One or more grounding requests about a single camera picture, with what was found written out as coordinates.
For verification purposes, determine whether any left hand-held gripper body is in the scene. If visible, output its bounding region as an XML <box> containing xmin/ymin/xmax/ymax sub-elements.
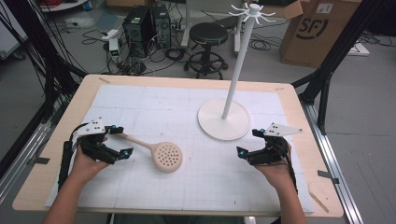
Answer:
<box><xmin>72</xmin><ymin>117</ymin><xmax>120</xmax><ymax>165</ymax></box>

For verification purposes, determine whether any aluminium rail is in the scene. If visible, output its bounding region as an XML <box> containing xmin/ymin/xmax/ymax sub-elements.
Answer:
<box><xmin>299</xmin><ymin>102</ymin><xmax>364</xmax><ymax>224</ymax></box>
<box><xmin>0</xmin><ymin>120</ymin><xmax>53</xmax><ymax>202</ymax></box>

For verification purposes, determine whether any black metal frame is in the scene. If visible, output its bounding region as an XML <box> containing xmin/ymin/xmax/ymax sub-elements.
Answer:
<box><xmin>291</xmin><ymin>0</ymin><xmax>379</xmax><ymax>135</ymax></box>

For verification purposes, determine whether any large printed cardboard box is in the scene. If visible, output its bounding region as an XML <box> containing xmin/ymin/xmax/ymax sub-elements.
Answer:
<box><xmin>278</xmin><ymin>0</ymin><xmax>364</xmax><ymax>69</ymax></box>

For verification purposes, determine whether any person's right hand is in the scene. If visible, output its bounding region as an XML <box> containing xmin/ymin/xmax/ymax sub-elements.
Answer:
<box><xmin>254</xmin><ymin>143</ymin><xmax>296</xmax><ymax>191</ymax></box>

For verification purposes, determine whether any white grid mat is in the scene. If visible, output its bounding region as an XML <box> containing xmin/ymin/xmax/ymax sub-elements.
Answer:
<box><xmin>45</xmin><ymin>84</ymin><xmax>316</xmax><ymax>215</ymax></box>

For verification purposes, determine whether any large black computer tower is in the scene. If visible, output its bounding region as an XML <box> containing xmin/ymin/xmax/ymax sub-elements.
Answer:
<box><xmin>121</xmin><ymin>5</ymin><xmax>154</xmax><ymax>59</ymax></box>

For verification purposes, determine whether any coiled black cable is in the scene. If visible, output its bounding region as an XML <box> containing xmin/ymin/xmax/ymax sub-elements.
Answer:
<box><xmin>247</xmin><ymin>33</ymin><xmax>273</xmax><ymax>51</ymax></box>
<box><xmin>163</xmin><ymin>47</ymin><xmax>187</xmax><ymax>63</ymax></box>

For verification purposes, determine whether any black round stool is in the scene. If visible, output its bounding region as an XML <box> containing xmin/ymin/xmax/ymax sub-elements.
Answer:
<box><xmin>184</xmin><ymin>21</ymin><xmax>230</xmax><ymax>80</ymax></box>

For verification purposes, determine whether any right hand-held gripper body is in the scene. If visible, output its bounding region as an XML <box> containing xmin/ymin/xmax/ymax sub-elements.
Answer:
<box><xmin>247</xmin><ymin>121</ymin><xmax>304</xmax><ymax>166</ymax></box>

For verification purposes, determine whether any white flat floor box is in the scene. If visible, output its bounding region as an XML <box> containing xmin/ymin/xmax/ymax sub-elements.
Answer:
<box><xmin>346</xmin><ymin>42</ymin><xmax>371</xmax><ymax>58</ymax></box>

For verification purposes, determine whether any white power strip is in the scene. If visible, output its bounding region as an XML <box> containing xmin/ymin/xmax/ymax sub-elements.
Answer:
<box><xmin>100</xmin><ymin>28</ymin><xmax>121</xmax><ymax>42</ymax></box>

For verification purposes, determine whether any white hook stand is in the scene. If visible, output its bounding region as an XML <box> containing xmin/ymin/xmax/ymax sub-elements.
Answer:
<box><xmin>197</xmin><ymin>2</ymin><xmax>277</xmax><ymax>142</ymax></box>

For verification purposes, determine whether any person's left hand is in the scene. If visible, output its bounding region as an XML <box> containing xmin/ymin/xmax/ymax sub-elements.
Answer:
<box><xmin>69</xmin><ymin>135</ymin><xmax>110</xmax><ymax>187</ymax></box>

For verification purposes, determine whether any white device with green display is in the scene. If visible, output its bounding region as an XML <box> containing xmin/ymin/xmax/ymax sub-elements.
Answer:
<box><xmin>108</xmin><ymin>37</ymin><xmax>121</xmax><ymax>59</ymax></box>

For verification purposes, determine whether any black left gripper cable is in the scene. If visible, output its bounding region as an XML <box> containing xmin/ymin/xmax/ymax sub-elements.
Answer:
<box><xmin>57</xmin><ymin>122</ymin><xmax>90</xmax><ymax>191</ymax></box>

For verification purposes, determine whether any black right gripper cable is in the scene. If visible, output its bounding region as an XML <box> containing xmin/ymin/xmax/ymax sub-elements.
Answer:
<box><xmin>285</xmin><ymin>144</ymin><xmax>299</xmax><ymax>194</ymax></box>

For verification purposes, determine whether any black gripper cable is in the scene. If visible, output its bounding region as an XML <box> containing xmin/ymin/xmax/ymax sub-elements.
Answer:
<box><xmin>57</xmin><ymin>122</ymin><xmax>90</xmax><ymax>191</ymax></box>
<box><xmin>285</xmin><ymin>144</ymin><xmax>299</xmax><ymax>194</ymax></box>

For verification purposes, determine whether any white metal stand leg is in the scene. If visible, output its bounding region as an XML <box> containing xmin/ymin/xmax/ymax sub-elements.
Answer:
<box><xmin>179</xmin><ymin>0</ymin><xmax>192</xmax><ymax>49</ymax></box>
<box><xmin>233</xmin><ymin>11</ymin><xmax>248</xmax><ymax>54</ymax></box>

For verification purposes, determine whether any black frame with cables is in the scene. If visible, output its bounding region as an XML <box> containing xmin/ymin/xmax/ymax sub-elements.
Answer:
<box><xmin>0</xmin><ymin>0</ymin><xmax>90</xmax><ymax>125</ymax></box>

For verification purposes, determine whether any beige slotted spoon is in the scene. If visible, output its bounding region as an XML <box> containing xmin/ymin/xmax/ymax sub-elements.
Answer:
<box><xmin>116</xmin><ymin>133</ymin><xmax>184</xmax><ymax>175</ymax></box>

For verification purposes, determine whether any slim black computer tower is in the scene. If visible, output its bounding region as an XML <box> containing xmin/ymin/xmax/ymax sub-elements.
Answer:
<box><xmin>150</xmin><ymin>3</ymin><xmax>173</xmax><ymax>49</ymax></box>

